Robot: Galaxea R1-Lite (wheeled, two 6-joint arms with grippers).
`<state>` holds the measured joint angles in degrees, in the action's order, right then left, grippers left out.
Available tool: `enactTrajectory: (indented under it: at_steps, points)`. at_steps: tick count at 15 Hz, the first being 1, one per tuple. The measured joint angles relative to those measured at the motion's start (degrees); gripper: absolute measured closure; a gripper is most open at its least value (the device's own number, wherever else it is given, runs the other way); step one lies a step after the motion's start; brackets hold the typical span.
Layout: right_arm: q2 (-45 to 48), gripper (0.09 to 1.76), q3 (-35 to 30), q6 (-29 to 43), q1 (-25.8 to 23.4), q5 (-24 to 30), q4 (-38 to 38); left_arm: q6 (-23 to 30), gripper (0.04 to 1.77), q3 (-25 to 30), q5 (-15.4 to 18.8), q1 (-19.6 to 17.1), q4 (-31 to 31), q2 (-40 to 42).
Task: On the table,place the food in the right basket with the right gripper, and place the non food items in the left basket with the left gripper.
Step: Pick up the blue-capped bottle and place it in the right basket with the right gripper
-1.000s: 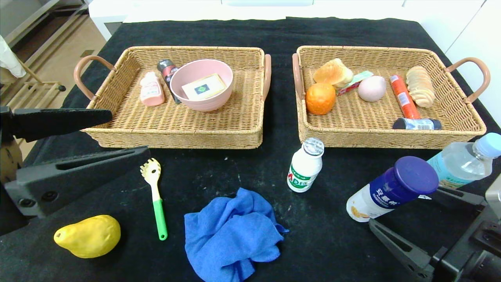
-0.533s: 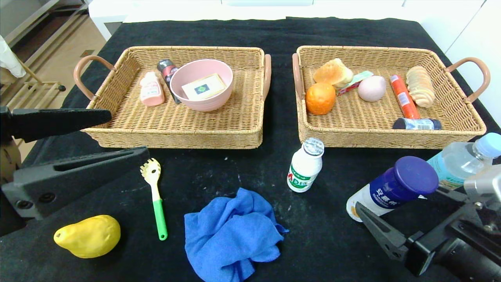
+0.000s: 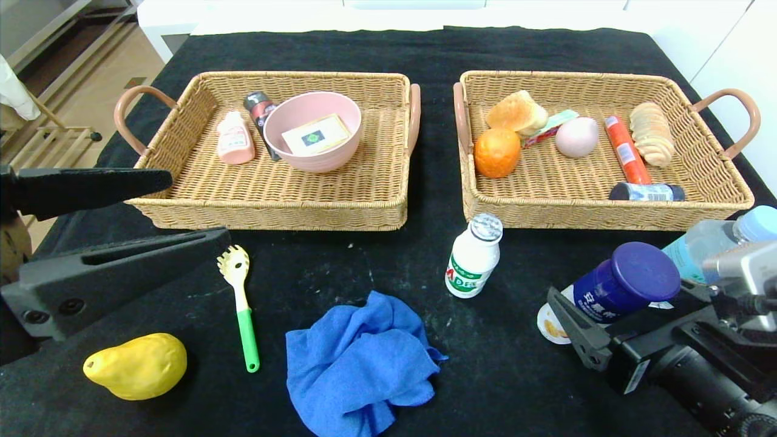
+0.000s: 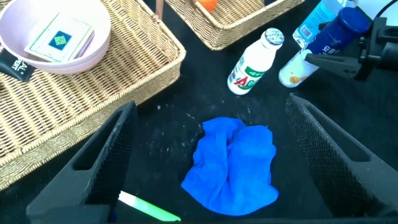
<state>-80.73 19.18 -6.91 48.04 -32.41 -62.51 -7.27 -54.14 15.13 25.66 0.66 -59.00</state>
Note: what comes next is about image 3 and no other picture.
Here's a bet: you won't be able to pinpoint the blue cloth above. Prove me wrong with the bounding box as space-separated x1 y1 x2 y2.
285 291 450 437

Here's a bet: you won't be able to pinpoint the yellow pear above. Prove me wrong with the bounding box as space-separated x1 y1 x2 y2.
83 332 188 401

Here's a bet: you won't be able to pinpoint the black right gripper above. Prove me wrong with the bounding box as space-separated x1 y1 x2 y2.
546 277 755 413

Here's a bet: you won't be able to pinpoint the beige ridged bread roll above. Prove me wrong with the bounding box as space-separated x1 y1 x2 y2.
629 101 675 168

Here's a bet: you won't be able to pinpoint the white hanging cloth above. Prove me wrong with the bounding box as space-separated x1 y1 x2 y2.
0 53 43 122

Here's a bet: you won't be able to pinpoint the white milk drink bottle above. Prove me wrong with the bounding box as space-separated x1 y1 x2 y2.
446 213 504 299

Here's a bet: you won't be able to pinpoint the small pink bottle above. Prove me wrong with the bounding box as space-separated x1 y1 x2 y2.
217 110 256 165

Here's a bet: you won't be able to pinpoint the clear water bottle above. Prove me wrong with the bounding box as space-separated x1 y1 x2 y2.
660 205 777 289

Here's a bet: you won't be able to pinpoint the metal shelf frame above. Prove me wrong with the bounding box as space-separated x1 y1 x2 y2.
0 0 146 86

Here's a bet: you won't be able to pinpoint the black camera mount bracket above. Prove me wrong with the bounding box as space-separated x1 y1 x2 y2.
610 285 777 389

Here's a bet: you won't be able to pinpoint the green red snack pack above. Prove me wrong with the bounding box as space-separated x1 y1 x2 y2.
521 109 579 149

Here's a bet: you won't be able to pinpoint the yellow pasta spoon green handle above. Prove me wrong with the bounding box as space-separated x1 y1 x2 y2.
217 245 261 373

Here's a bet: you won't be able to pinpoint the golden bread bun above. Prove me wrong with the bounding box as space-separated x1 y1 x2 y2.
486 90 549 137

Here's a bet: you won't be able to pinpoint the black table cloth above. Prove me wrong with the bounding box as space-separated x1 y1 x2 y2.
0 25 777 437

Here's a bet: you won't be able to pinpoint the orange sausage stick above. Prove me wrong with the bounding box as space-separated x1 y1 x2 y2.
605 115 653 185

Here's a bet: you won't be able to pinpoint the wicker basket pink handles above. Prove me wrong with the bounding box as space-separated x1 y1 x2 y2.
453 70 761 232
114 71 422 232

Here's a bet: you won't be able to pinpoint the pink bowl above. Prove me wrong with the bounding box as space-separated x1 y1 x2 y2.
263 91 363 174

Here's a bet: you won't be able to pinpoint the white card box blue diamond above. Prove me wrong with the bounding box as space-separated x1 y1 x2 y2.
281 113 353 156

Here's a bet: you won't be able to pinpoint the white counter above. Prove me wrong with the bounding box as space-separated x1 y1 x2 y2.
138 0 632 64

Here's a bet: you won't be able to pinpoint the white bottle blue cap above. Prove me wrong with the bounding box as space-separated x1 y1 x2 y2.
537 242 682 345

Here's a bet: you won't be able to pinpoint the orange fruit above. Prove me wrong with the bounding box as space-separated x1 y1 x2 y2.
474 128 521 179

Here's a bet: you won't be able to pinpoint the pale pink egg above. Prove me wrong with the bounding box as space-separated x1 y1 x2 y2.
555 117 600 159

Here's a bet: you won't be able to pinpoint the black tube red label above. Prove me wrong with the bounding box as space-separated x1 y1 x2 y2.
243 91 282 162

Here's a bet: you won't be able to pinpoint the beige metal trolley rack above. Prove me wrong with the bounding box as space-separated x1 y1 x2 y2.
0 100 104 172

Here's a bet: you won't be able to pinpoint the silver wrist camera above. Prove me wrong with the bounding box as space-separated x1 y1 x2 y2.
701 240 777 333

